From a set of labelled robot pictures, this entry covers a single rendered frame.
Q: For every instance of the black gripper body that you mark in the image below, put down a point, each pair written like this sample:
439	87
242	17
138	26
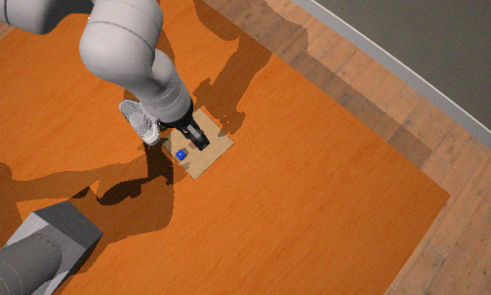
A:
184	121

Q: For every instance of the blue die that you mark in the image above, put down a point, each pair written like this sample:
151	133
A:
181	155

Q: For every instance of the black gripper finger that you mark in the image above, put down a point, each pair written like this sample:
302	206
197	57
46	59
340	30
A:
199	139

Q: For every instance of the tan square mat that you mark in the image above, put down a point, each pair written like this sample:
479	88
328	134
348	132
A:
197	161

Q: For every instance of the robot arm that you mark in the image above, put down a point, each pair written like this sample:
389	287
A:
116	45

